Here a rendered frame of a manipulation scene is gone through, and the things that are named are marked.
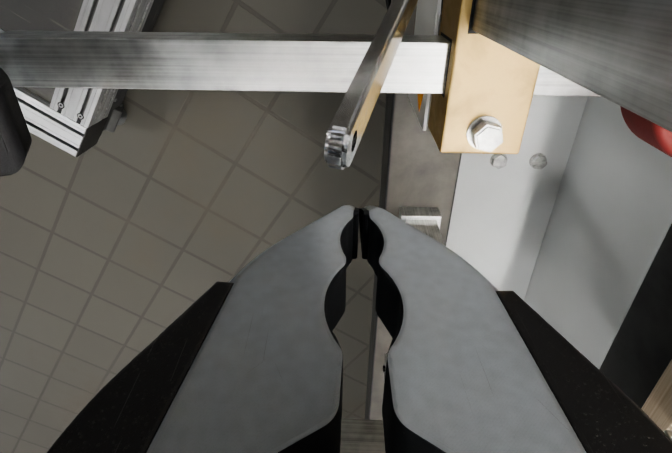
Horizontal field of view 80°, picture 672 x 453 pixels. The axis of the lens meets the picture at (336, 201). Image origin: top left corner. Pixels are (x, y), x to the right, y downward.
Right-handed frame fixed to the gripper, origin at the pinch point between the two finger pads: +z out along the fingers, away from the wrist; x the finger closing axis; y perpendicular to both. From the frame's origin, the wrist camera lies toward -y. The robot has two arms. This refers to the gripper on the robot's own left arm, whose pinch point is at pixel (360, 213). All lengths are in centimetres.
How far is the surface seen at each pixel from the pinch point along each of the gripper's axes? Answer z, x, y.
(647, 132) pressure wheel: 10.8, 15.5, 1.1
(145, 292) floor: 100, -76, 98
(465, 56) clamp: 13.5, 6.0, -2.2
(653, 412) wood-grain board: 12.1, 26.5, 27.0
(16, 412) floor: 100, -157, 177
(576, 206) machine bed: 33.9, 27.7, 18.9
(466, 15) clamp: 13.5, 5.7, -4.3
